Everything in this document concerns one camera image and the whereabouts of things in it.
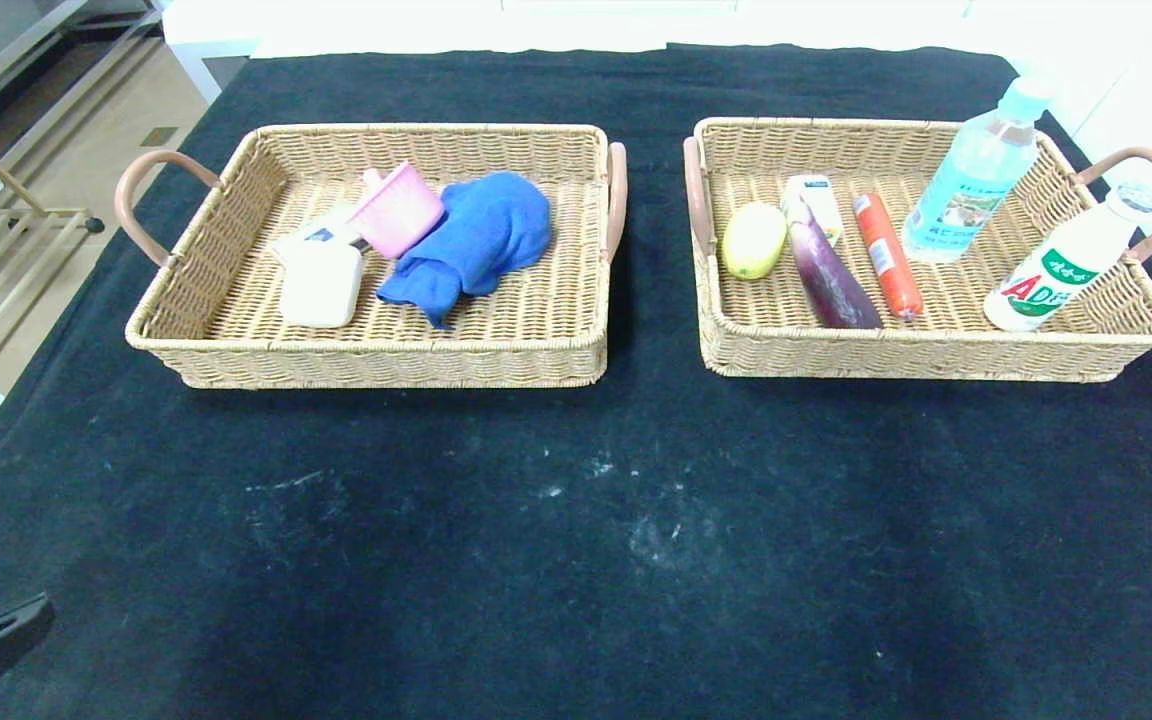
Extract cream box with blue print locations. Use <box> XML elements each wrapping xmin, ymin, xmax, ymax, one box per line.
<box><xmin>271</xmin><ymin>205</ymin><xmax>367</xmax><ymax>263</ymax></box>

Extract orange sausage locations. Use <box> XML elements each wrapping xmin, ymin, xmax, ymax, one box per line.
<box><xmin>854</xmin><ymin>192</ymin><xmax>925</xmax><ymax>321</ymax></box>

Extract white milk bottle green label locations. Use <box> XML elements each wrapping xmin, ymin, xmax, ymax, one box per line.
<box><xmin>983</xmin><ymin>180</ymin><xmax>1152</xmax><ymax>332</ymax></box>

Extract white table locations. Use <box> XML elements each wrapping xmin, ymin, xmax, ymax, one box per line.
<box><xmin>162</xmin><ymin>0</ymin><xmax>1072</xmax><ymax>106</ymax></box>

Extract small white drink carton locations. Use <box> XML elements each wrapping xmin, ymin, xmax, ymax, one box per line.
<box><xmin>784</xmin><ymin>174</ymin><xmax>844</xmax><ymax>246</ymax></box>

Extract blue cloth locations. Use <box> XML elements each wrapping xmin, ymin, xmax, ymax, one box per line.
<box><xmin>374</xmin><ymin>170</ymin><xmax>552</xmax><ymax>331</ymax></box>

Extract pink plastic cup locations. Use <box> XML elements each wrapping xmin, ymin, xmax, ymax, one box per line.
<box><xmin>346</xmin><ymin>160</ymin><xmax>445</xmax><ymax>259</ymax></box>

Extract clear water bottle blue cap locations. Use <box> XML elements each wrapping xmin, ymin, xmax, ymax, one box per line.
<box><xmin>900</xmin><ymin>75</ymin><xmax>1055</xmax><ymax>266</ymax></box>

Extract yellow lemon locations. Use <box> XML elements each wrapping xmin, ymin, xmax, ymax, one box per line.
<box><xmin>721</xmin><ymin>200</ymin><xmax>789</xmax><ymax>281</ymax></box>

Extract wicker basket with brown handles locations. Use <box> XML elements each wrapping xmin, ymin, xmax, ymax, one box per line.
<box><xmin>114</xmin><ymin>122</ymin><xmax>629</xmax><ymax>391</ymax></box>
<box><xmin>681</xmin><ymin>116</ymin><xmax>1152</xmax><ymax>384</ymax></box>

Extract grey metal rail frame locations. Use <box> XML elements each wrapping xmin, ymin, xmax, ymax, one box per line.
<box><xmin>0</xmin><ymin>0</ymin><xmax>169</xmax><ymax>181</ymax></box>

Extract purple eggplant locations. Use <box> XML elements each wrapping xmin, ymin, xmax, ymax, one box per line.
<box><xmin>784</xmin><ymin>195</ymin><xmax>884</xmax><ymax>331</ymax></box>

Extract white soap bar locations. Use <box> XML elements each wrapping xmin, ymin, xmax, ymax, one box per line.
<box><xmin>278</xmin><ymin>240</ymin><xmax>365</xmax><ymax>328</ymax></box>

